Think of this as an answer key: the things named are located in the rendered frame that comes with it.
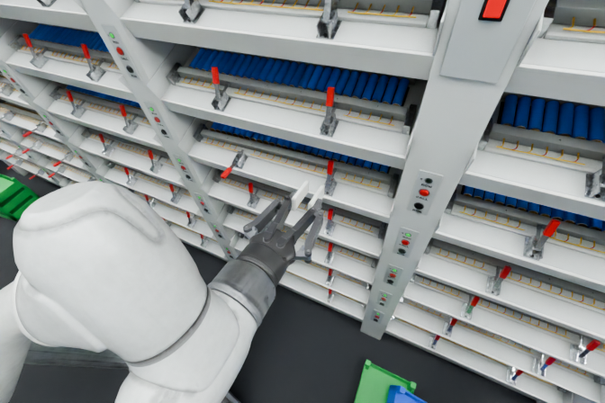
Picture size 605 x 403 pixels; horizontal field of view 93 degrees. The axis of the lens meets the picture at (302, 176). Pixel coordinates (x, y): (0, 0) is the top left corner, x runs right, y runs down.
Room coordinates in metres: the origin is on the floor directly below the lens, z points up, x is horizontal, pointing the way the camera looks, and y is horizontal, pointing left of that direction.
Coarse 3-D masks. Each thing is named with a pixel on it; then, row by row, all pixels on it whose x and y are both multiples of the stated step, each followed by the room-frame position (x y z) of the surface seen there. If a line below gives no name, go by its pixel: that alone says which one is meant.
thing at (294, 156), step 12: (204, 132) 0.69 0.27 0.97; (216, 132) 0.68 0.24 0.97; (240, 144) 0.63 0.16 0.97; (252, 144) 0.62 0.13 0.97; (264, 144) 0.61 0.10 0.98; (276, 156) 0.58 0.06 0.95; (288, 156) 0.56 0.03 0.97; (300, 156) 0.55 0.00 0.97; (312, 156) 0.54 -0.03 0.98; (348, 168) 0.48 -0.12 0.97; (360, 168) 0.48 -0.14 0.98; (348, 180) 0.46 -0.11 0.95; (372, 180) 0.45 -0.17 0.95; (384, 180) 0.44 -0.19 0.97
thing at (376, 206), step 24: (192, 144) 0.68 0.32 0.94; (240, 168) 0.57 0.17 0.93; (264, 168) 0.55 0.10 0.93; (288, 168) 0.54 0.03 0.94; (312, 168) 0.52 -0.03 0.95; (312, 192) 0.46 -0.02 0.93; (336, 192) 0.45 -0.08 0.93; (360, 192) 0.43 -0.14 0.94; (384, 192) 0.42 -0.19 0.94; (384, 216) 0.37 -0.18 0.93
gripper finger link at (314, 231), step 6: (318, 216) 0.30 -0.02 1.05; (318, 222) 0.28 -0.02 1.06; (312, 228) 0.27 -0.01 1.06; (318, 228) 0.27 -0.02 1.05; (312, 234) 0.26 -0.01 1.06; (318, 234) 0.27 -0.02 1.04; (306, 240) 0.24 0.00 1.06; (312, 240) 0.24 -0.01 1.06; (306, 246) 0.23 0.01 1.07; (312, 246) 0.24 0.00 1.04; (306, 252) 0.22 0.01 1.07
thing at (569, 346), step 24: (408, 288) 0.33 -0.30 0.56; (432, 288) 0.32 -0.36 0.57; (456, 288) 0.30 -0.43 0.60; (456, 312) 0.25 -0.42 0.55; (480, 312) 0.24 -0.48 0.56; (504, 312) 0.23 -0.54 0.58; (504, 336) 0.17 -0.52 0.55; (528, 336) 0.17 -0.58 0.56; (552, 336) 0.16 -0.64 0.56; (576, 336) 0.15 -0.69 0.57; (576, 360) 0.10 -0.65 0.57; (600, 360) 0.10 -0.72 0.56
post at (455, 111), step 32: (544, 0) 0.32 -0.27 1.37; (448, 32) 0.36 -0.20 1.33; (512, 64) 0.32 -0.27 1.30; (448, 96) 0.34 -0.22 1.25; (480, 96) 0.32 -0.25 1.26; (416, 128) 0.36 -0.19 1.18; (448, 128) 0.34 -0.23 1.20; (480, 128) 0.32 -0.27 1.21; (416, 160) 0.35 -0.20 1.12; (448, 160) 0.33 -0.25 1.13; (448, 192) 0.32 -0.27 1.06; (416, 224) 0.33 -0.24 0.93; (384, 256) 0.35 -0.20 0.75; (416, 256) 0.32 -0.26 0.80; (384, 288) 0.34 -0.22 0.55; (384, 320) 0.32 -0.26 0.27
